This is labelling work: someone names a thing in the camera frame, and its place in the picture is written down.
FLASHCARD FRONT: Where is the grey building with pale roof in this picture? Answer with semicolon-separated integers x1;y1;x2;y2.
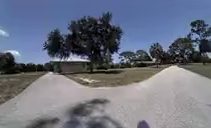
50;57;91;74

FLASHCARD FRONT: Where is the row of trees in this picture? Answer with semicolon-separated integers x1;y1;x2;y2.
0;51;54;75

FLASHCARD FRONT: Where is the tall thin-trunked tree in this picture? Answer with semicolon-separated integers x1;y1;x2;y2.
187;19;211;64

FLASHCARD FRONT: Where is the robot's own part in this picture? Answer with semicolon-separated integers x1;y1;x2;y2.
137;120;151;128

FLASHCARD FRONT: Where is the dry grass field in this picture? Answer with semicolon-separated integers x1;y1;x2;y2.
179;63;211;82
64;66;171;89

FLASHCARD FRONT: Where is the dry grass patch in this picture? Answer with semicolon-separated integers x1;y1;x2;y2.
0;71;49;107

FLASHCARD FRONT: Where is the broad round tree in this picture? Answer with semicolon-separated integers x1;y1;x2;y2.
167;37;196;64

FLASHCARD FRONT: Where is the pale grey concrete path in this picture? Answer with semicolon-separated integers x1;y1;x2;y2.
0;65;211;128

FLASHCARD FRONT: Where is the large dark broad tree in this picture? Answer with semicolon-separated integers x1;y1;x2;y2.
42;12;124;72

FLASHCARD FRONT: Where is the low long building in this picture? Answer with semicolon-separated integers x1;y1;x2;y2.
134;59;157;67

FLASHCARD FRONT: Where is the low spreading tree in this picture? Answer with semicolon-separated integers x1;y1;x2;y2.
135;49;153;64
119;50;138;66

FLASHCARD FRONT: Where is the slim round-topped tree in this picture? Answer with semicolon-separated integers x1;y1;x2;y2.
149;42;165;66

